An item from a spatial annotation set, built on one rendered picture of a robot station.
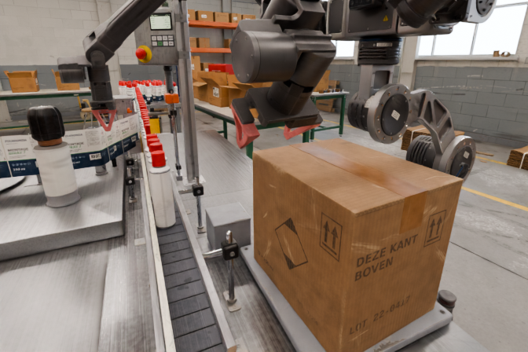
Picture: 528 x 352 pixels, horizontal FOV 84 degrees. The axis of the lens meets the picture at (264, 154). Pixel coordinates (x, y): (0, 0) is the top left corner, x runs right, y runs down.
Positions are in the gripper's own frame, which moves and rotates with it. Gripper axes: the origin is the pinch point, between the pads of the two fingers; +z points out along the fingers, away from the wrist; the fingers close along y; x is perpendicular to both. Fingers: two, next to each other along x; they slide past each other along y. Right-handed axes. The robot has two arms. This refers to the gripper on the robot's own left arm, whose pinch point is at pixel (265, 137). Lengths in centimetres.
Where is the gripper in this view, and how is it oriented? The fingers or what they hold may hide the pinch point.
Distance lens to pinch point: 51.1
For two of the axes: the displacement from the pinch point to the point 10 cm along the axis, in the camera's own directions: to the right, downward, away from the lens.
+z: -3.3, 5.7, 7.5
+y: -8.4, 1.8, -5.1
